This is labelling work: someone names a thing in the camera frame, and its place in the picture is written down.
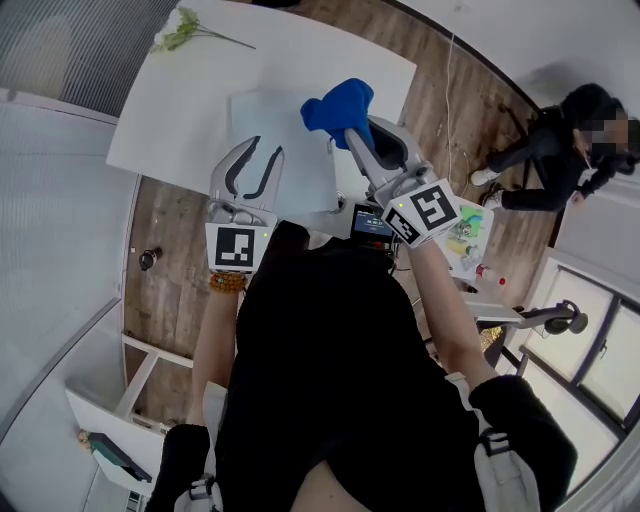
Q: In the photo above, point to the white desk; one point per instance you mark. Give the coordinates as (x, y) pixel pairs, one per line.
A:
(95, 415)

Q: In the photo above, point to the dark bottle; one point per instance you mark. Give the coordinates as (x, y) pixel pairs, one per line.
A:
(149, 259)

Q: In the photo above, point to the plastic bottle with red cap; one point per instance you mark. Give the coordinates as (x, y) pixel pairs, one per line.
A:
(487, 272)

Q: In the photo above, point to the dark teal box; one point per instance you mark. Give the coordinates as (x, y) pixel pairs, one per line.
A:
(120, 457)

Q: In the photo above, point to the person's left forearm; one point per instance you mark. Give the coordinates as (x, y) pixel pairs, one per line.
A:
(210, 350)

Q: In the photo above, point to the light blue board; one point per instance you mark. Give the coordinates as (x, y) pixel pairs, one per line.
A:
(300, 175)

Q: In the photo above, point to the green and yellow paper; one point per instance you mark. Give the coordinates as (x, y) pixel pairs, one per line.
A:
(472, 216)

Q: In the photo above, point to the grey office chair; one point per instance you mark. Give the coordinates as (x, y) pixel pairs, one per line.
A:
(505, 314)

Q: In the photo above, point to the dark framed window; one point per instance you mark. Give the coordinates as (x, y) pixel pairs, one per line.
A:
(590, 340)

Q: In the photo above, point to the person's black clothing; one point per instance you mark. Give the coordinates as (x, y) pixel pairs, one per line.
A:
(325, 375)

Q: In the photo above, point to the small white side table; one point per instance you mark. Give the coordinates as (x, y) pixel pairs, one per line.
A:
(490, 300)

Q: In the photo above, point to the artificial white flower sprig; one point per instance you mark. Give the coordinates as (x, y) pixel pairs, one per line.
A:
(180, 30)

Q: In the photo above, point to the small figurine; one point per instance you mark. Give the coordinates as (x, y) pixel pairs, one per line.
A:
(84, 440)

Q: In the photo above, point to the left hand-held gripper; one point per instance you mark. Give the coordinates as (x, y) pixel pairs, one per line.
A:
(235, 247)

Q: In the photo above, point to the blue cloth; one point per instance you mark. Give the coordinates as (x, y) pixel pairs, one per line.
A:
(340, 112)

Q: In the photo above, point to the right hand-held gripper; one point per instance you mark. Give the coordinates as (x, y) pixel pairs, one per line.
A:
(425, 210)

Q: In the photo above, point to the glass jar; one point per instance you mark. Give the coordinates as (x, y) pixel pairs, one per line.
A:
(462, 230)

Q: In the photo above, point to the person's right forearm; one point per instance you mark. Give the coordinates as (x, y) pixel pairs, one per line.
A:
(445, 310)

